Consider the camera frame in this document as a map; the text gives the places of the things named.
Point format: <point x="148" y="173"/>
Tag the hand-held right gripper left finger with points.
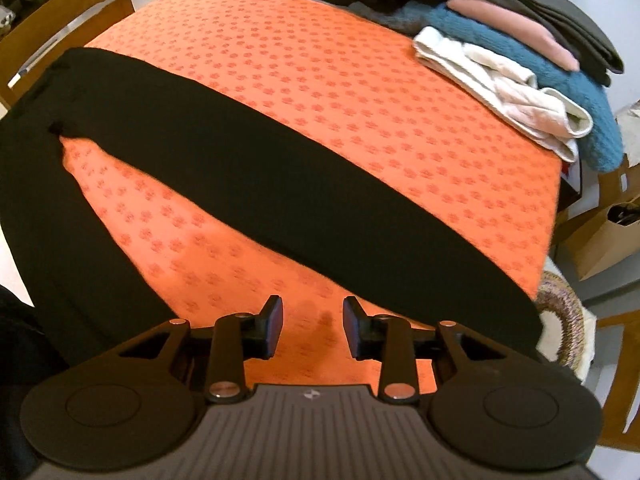
<point x="270" y="327"/>

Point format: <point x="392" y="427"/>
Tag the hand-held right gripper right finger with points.
<point x="354" y="327"/>

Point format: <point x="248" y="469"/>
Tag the black pants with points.
<point x="300" y="190"/>

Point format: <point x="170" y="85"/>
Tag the woven round seat cushion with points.
<point x="565" y="305"/>

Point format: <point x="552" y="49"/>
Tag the orange flower-print mat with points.
<point x="350" y="85"/>

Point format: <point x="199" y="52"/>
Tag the person's dark clothing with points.
<point x="20" y="370"/>

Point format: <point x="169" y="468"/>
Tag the brown paper bag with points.
<point x="605" y="247"/>

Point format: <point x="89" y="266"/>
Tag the wooden chair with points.
<point x="60" y="15"/>
<point x="622" y="410"/>

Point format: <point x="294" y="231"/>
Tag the white quilted jacket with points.
<point x="450" y="55"/>

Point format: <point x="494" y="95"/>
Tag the teal knit sweater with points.
<point x="592" y="105"/>

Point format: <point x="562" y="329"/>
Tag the beige cloth piece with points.
<point x="630" y="135"/>

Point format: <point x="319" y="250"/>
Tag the folded pink garment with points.
<point x="500" y="15"/>

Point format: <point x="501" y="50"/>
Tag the folded dark grey garment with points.
<point x="550" y="10"/>

